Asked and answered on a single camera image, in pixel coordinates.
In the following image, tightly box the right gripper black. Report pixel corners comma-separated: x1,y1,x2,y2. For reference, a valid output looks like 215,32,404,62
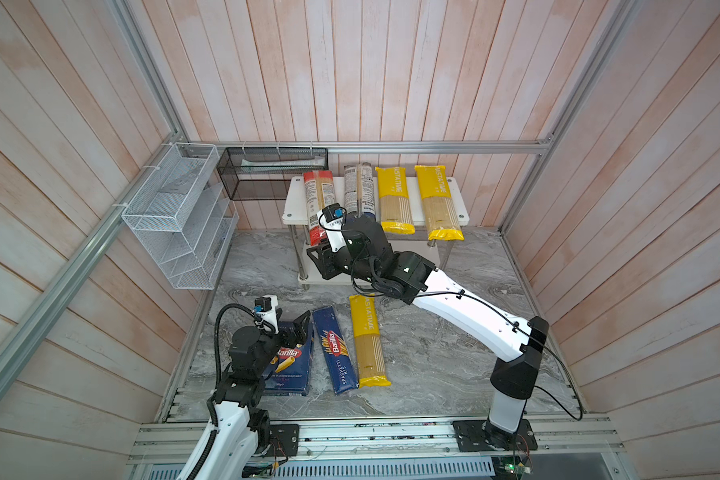
307,239,380,289

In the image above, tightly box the blue-end spaghetti bag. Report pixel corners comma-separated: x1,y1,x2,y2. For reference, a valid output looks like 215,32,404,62
344,162,376,220

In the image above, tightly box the red-end spaghetti bag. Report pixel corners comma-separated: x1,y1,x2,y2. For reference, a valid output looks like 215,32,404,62
303,170,337,246

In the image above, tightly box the yellow Pastatime spaghetti bag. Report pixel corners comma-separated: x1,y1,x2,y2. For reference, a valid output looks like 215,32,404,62
349,295,391,388
376,167,415,235
415,165,464,241

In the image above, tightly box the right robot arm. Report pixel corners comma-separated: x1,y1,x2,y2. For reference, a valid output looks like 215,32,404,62
307,204,549,435

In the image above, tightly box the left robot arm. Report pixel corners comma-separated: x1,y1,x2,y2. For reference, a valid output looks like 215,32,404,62
178,295,312,479

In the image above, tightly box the white two-tier shelf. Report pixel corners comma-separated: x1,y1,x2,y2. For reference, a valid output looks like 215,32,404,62
282,176,455,289

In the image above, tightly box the blue Barilla rigatoni box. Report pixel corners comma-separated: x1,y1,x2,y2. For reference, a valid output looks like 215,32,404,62
264,321,314,396

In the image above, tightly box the blue Barilla spaghetti box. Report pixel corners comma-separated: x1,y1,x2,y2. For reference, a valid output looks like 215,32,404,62
312,306,359,394

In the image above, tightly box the black mesh basket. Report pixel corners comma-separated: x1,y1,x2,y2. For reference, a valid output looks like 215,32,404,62
216,146,329,201

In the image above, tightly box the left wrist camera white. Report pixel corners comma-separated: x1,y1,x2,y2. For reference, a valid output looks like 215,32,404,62
253,295,279,335

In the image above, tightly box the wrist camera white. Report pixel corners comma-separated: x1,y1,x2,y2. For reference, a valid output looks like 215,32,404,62
253,295,279,335
318,203,346,253

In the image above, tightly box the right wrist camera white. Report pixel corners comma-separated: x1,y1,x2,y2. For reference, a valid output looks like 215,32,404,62
318,203,346,253

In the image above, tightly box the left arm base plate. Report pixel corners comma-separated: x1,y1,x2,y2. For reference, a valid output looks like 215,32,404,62
254,423,300,458

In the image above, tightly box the white wire mesh organizer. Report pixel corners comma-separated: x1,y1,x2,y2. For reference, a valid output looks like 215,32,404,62
122,143,239,290

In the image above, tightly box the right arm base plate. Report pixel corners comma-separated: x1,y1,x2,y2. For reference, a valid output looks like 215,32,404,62
452,418,538,453

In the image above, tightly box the aluminium front rail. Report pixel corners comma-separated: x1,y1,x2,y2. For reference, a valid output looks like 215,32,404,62
126,414,625,465

